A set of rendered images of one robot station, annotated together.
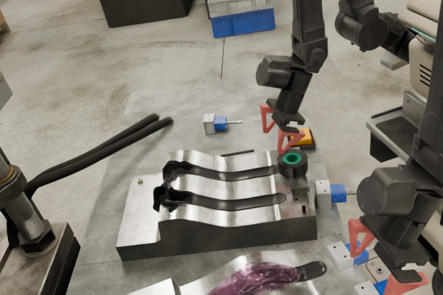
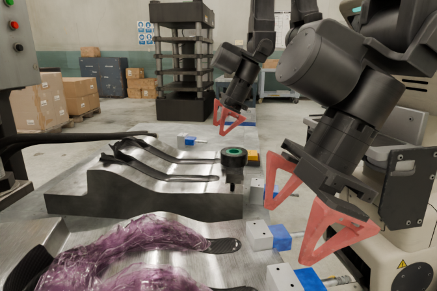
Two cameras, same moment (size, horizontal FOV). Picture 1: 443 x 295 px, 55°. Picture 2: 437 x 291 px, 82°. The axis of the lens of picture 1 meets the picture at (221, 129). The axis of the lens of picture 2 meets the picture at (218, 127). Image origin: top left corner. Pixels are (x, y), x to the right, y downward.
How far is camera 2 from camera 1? 0.51 m
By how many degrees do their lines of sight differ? 19
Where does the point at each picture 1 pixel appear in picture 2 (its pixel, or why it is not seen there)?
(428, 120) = not seen: outside the picture
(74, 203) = not seen: hidden behind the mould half
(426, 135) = not seen: outside the picture
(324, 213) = (255, 208)
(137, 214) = (83, 175)
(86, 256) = (21, 204)
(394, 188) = (331, 34)
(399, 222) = (334, 123)
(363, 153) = (302, 215)
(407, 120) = not seen: hidden behind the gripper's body
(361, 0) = (308, 8)
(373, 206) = (296, 63)
